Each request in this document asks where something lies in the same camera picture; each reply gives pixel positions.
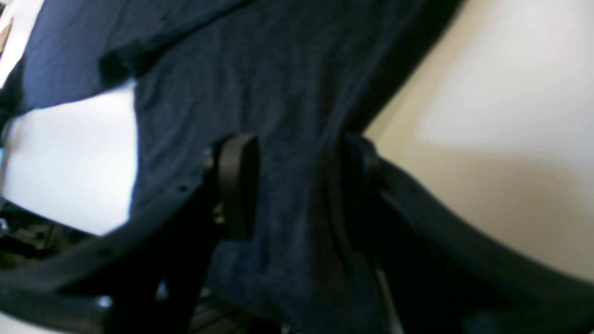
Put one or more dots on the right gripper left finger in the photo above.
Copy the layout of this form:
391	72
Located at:
146	276

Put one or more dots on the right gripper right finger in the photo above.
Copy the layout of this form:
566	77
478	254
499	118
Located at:
437	274

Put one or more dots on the black T-shirt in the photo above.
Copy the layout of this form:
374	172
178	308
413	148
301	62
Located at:
296	73

